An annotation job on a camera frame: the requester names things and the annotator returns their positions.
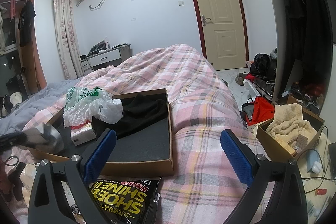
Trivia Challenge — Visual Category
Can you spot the red bag on floor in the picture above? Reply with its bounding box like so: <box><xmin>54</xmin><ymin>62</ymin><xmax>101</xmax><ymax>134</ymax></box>
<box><xmin>241</xmin><ymin>96</ymin><xmax>275</xmax><ymax>126</ymax></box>

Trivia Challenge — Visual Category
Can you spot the red white tissue pack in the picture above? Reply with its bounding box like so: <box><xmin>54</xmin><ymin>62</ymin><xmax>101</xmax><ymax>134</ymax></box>
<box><xmin>70</xmin><ymin>121</ymin><xmax>96</xmax><ymax>146</ymax></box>

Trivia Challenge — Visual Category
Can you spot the wardrobe with hanging clothes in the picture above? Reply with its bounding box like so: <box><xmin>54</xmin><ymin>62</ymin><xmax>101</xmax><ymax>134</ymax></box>
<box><xmin>276</xmin><ymin>0</ymin><xmax>335</xmax><ymax>115</ymax></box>

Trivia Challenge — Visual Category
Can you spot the black yellow shoe wipes pack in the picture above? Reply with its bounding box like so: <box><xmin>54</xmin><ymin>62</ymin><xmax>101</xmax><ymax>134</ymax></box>
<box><xmin>90</xmin><ymin>177</ymin><xmax>161</xmax><ymax>224</ymax></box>

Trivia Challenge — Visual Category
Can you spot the pink plaid quilt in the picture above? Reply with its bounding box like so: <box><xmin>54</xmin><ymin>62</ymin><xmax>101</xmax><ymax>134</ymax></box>
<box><xmin>15</xmin><ymin>43</ymin><xmax>276</xmax><ymax>224</ymax></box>

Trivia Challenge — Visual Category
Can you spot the beige door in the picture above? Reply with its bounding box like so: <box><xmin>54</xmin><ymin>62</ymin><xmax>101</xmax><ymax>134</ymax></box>
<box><xmin>193</xmin><ymin>0</ymin><xmax>249</xmax><ymax>70</ymax></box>

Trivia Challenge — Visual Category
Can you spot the grey duvet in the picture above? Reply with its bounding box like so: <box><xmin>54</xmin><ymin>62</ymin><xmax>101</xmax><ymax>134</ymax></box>
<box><xmin>1</xmin><ymin>78</ymin><xmax>81</xmax><ymax>135</ymax></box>

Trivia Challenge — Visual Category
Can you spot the floral curtain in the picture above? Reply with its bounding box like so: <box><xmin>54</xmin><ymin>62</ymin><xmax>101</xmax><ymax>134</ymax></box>
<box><xmin>53</xmin><ymin>0</ymin><xmax>84</xmax><ymax>79</ymax></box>

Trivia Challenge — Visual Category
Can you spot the black bag on floor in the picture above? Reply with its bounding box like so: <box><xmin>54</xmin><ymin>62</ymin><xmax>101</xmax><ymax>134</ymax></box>
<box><xmin>250</xmin><ymin>53</ymin><xmax>277</xmax><ymax>80</ymax></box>

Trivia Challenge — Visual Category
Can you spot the black cloth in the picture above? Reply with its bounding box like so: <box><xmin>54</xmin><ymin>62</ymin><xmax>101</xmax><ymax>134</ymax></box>
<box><xmin>92</xmin><ymin>94</ymin><xmax>168</xmax><ymax>139</ymax></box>

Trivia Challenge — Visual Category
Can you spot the white grey desk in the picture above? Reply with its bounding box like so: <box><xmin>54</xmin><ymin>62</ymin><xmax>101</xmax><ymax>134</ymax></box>
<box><xmin>81</xmin><ymin>43</ymin><xmax>132</xmax><ymax>75</ymax></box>

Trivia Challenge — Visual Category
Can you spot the cardboard box with beige towel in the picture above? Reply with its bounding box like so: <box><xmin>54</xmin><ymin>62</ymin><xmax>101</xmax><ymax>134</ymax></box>
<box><xmin>256</xmin><ymin>100</ymin><xmax>325</xmax><ymax>162</ymax></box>

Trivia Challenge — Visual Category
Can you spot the white green plastic bag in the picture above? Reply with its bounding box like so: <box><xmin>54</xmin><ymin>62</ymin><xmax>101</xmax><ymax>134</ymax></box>
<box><xmin>63</xmin><ymin>87</ymin><xmax>123</xmax><ymax>127</ymax></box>

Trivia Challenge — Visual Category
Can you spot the brown cardboard box tray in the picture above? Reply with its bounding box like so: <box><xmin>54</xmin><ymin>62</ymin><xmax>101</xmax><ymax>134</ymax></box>
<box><xmin>30</xmin><ymin>88</ymin><xmax>174</xmax><ymax>178</ymax></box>

